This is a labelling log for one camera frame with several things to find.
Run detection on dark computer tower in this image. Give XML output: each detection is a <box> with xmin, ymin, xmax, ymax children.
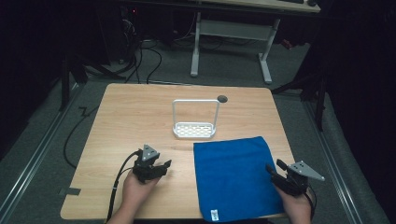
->
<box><xmin>119</xmin><ymin>5</ymin><xmax>142</xmax><ymax>64</ymax></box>

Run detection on white wire rack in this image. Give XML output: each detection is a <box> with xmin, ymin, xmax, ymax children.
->
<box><xmin>171</xmin><ymin>98</ymin><xmax>221</xmax><ymax>140</ymax></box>

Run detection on grey tape strip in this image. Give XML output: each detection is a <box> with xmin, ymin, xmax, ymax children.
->
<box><xmin>58</xmin><ymin>187</ymin><xmax>82</xmax><ymax>197</ymax></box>

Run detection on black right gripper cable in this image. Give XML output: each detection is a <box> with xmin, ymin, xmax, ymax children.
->
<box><xmin>303</xmin><ymin>184</ymin><xmax>318</xmax><ymax>220</ymax></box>

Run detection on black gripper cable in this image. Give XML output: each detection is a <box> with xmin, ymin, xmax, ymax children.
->
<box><xmin>106</xmin><ymin>149</ymin><xmax>143</xmax><ymax>223</ymax></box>
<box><xmin>303</xmin><ymin>184</ymin><xmax>318</xmax><ymax>220</ymax></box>

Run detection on person's right hand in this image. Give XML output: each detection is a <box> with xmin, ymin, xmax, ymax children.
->
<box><xmin>275</xmin><ymin>185</ymin><xmax>313</xmax><ymax>224</ymax></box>

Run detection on bundle of black cables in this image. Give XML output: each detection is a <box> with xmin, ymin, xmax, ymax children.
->
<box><xmin>122</xmin><ymin>38</ymin><xmax>163</xmax><ymax>85</ymax></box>

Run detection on blue cloth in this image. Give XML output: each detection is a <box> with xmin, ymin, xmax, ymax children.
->
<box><xmin>192</xmin><ymin>135</ymin><xmax>286</xmax><ymax>223</ymax></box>

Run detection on black floor cable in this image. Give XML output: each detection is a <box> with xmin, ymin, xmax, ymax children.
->
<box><xmin>63</xmin><ymin>105</ymin><xmax>100</xmax><ymax>170</ymax></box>

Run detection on person's left hand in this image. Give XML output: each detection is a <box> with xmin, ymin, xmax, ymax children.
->
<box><xmin>120</xmin><ymin>169</ymin><xmax>161</xmax><ymax>217</ymax></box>

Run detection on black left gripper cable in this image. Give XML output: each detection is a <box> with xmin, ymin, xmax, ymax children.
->
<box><xmin>106</xmin><ymin>149</ymin><xmax>143</xmax><ymax>223</ymax></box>

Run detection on white-legged desk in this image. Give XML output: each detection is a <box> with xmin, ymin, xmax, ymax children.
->
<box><xmin>189</xmin><ymin>0</ymin><xmax>322</xmax><ymax>86</ymax></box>

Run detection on black tripod stand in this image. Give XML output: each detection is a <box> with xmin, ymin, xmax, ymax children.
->
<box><xmin>58</xmin><ymin>50</ymin><xmax>127</xmax><ymax>112</ymax></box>
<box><xmin>271</xmin><ymin>69</ymin><xmax>330</xmax><ymax>133</ymax></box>

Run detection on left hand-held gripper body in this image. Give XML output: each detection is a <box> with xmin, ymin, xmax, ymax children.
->
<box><xmin>132</xmin><ymin>144</ymin><xmax>163</xmax><ymax>184</ymax></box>

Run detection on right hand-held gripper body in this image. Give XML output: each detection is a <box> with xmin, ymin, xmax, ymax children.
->
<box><xmin>273</xmin><ymin>160</ymin><xmax>326</xmax><ymax>198</ymax></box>

